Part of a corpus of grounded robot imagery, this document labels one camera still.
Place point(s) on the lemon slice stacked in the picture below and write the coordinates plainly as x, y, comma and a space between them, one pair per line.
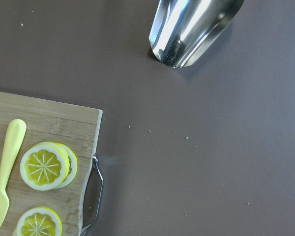
72, 168
44, 166

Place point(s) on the lemon slice stacked bottom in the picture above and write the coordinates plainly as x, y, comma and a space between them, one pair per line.
72, 168

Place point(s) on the bamboo cutting board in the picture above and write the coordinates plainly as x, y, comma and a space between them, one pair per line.
48, 121

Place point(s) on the lemon slice upper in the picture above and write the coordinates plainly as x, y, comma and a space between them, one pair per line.
39, 221

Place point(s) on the lemon slice stacked top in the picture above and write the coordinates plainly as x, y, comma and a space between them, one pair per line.
44, 166

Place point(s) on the yellow plastic knife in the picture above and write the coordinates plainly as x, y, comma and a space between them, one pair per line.
12, 143

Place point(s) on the metal scoop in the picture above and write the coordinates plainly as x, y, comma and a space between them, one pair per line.
182, 30

